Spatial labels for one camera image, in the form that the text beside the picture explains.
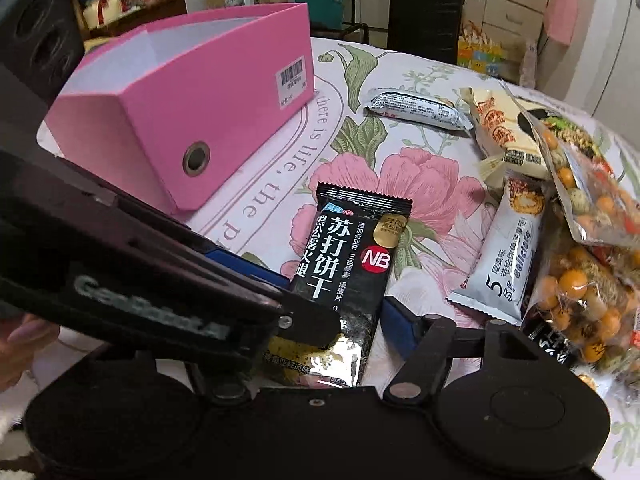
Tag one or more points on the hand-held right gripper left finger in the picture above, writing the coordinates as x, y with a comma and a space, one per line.
225, 381

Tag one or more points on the pink hanging bag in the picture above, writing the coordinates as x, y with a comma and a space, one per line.
561, 15

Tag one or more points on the person's left hand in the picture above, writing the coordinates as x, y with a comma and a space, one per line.
30, 332

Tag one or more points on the colourful yellow carton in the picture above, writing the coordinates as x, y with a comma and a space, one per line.
480, 55

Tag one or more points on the beige noodle packet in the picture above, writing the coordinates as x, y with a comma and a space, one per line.
505, 130

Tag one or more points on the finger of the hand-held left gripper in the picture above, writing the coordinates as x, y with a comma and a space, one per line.
250, 266
312, 325

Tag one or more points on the floral bedsheet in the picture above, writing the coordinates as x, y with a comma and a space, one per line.
425, 180

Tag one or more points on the white snack bar packet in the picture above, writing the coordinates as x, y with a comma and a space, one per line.
510, 250

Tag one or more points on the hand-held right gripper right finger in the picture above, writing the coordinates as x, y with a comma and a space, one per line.
397, 321

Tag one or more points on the pink storage box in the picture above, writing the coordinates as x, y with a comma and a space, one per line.
165, 110

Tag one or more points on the black cracker packet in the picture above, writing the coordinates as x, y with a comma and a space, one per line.
345, 250

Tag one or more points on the black suitcase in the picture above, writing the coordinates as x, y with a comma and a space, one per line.
425, 15

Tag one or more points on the teal bag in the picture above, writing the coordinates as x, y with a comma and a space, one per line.
322, 5

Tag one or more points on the small black snack packet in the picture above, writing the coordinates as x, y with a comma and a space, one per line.
547, 342

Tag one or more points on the white door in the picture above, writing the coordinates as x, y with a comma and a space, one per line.
617, 35

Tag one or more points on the clear bag of orange nuts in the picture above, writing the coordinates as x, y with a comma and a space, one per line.
585, 300

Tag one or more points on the grey white snack packet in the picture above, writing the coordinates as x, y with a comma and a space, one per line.
415, 107

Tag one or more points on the clear bag of mixed nuts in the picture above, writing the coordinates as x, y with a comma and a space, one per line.
595, 200

